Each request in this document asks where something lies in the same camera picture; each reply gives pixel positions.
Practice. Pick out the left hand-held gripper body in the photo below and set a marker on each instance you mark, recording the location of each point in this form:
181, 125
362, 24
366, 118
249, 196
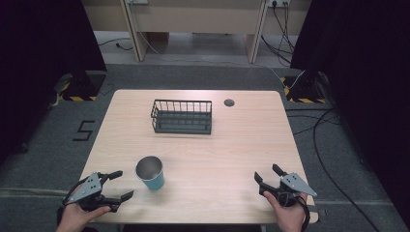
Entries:
87, 190

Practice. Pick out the blue cup with metal inside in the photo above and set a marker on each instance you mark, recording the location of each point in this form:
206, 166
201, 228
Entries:
155, 183

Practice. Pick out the person's right hand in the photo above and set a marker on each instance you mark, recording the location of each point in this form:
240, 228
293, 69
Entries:
290, 219

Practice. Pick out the black curtain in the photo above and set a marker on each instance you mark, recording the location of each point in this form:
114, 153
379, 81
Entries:
38, 48
364, 64

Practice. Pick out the white wall socket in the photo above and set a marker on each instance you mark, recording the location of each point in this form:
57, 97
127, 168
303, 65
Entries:
279, 2

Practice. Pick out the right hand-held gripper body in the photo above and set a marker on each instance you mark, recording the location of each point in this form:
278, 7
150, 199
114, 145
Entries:
295, 183

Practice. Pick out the black stand base, hazard tape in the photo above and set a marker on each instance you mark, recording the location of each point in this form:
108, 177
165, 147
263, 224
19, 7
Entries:
304, 92
82, 88

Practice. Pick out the grey round table grommet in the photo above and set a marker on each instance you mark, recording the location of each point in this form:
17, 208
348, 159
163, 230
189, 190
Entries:
229, 103

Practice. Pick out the person's left hand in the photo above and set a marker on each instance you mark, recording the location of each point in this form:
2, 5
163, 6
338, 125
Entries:
72, 219

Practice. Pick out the beige wooden desk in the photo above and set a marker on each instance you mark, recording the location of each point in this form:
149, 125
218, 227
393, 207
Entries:
199, 16

